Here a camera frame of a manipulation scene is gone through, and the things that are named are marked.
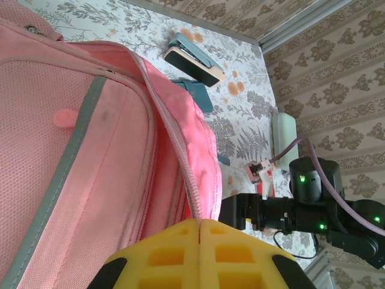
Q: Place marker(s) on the aluminium frame post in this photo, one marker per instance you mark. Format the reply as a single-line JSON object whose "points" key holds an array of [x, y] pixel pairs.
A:
{"points": [[300, 30]]}

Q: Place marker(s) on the pink backpack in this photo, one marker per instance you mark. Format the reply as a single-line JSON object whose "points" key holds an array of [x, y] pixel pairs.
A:
{"points": [[90, 150]]}

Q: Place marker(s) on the aluminium side rail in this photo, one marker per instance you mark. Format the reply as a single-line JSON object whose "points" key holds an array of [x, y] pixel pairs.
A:
{"points": [[322, 271]]}

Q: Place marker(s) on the navy book with yellow label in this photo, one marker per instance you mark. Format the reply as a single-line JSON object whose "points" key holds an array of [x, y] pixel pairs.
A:
{"points": [[224, 160]]}

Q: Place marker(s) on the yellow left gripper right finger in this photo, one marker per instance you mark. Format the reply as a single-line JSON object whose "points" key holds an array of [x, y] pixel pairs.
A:
{"points": [[240, 265]]}

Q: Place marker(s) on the black and beige block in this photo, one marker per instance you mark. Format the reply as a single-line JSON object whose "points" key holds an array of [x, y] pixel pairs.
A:
{"points": [[192, 69]]}

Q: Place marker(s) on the teal snap wallet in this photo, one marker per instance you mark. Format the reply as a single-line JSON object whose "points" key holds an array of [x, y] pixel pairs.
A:
{"points": [[200, 96]]}

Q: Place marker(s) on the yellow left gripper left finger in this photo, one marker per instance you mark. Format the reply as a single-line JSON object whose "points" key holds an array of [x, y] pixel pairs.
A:
{"points": [[162, 265]]}

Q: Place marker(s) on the pale green pencil case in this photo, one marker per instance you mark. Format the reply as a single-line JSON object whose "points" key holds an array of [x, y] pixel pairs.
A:
{"points": [[284, 135]]}

